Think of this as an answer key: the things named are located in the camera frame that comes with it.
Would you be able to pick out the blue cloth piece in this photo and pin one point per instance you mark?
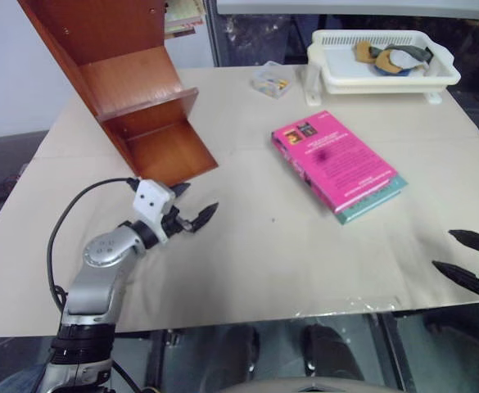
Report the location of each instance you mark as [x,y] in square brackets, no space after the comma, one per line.
[403,73]

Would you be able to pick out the tan felt piece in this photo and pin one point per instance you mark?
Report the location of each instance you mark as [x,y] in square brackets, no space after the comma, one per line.
[362,52]
[386,63]

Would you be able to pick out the stack of books on shelf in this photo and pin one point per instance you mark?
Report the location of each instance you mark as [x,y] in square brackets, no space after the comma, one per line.
[182,18]

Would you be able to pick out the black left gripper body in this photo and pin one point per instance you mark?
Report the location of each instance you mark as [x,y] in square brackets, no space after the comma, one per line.
[172,223]

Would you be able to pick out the dark rounded shape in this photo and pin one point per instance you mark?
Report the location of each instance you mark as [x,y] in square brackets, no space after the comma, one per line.
[331,352]

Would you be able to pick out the grey rounded robot torso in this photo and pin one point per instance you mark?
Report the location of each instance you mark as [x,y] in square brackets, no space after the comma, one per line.
[308,385]

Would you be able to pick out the small clear plastic box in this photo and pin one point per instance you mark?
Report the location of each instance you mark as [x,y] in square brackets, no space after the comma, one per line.
[271,82]

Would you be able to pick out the pink paperback book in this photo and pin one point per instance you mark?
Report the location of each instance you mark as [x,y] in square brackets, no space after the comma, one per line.
[337,159]

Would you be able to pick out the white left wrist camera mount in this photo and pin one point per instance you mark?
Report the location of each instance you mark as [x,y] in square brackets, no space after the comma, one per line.
[153,200]

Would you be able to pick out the white cloth piece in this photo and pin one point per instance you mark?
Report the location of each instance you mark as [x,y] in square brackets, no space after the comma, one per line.
[403,59]

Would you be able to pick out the beige table cover sheet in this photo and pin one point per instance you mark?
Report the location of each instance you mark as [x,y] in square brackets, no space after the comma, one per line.
[263,245]

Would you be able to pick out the white plastic drip tray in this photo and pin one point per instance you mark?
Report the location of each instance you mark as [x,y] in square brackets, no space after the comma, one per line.
[337,88]

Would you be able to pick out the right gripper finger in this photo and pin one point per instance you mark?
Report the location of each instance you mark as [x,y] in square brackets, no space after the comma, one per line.
[462,278]
[478,241]

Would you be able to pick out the brown wooden bookshelf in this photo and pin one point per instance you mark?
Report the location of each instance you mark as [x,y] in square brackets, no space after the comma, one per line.
[141,110]

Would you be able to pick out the white slotted plastic basket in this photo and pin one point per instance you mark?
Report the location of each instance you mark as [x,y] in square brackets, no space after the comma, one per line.
[345,61]

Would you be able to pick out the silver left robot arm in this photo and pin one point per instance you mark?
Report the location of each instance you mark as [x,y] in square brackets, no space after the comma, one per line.
[96,278]

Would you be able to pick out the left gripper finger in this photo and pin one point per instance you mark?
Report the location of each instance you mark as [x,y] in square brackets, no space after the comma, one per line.
[201,217]
[179,190]

